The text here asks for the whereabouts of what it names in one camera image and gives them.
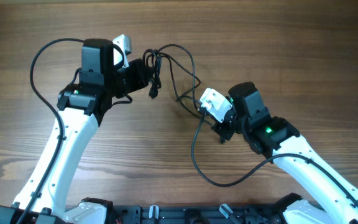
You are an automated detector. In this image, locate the camera cable black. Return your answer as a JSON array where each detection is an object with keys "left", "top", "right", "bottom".
[
  {"left": 16, "top": 37, "right": 85, "bottom": 224},
  {"left": 190, "top": 107, "right": 358, "bottom": 224}
]

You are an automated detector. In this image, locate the right camera cable black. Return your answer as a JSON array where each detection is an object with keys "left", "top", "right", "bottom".
[{"left": 190, "top": 107, "right": 358, "bottom": 224}]

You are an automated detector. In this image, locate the black cable bundle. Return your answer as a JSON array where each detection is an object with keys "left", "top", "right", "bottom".
[{"left": 141, "top": 43, "right": 217, "bottom": 128}]

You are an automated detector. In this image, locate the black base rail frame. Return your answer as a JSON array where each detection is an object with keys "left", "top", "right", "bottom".
[{"left": 114, "top": 204, "right": 286, "bottom": 224}]

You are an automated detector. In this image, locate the left camera cable black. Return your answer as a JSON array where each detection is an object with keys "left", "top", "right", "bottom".
[{"left": 16, "top": 37, "right": 85, "bottom": 224}]

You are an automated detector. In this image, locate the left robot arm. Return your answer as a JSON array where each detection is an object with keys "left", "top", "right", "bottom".
[{"left": 0, "top": 34, "right": 151, "bottom": 223}]

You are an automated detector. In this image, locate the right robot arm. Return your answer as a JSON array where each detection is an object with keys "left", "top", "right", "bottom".
[{"left": 200, "top": 82, "right": 358, "bottom": 223}]

